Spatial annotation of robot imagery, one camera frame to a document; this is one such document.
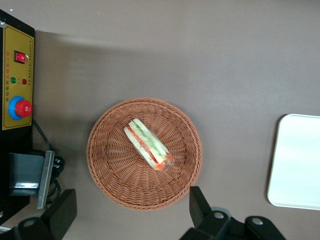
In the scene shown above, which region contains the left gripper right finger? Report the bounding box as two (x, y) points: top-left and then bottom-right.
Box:
(179, 186), (287, 240)

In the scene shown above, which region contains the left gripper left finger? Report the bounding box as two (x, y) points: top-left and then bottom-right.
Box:
(0, 188), (78, 240)

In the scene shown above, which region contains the triangle sandwich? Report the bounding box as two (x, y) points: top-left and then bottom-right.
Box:
(124, 117), (176, 172)

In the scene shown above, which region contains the round brown wicker basket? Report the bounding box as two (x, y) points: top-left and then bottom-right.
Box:
(86, 97), (203, 211)

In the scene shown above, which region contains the cream plastic tray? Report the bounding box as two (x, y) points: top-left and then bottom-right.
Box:
(266, 113), (320, 210)

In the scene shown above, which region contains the black heating appliance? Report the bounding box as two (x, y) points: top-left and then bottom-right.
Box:
(0, 8), (36, 226)

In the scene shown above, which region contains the red emergency stop button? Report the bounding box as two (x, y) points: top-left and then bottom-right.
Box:
(7, 95), (33, 121)

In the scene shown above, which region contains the yellow control panel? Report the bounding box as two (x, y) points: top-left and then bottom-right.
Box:
(1, 24), (35, 131)

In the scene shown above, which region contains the black power cable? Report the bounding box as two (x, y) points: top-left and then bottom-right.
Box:
(31, 117), (66, 210)

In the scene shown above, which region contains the red rocker switch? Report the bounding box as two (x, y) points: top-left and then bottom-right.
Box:
(13, 49), (29, 65)

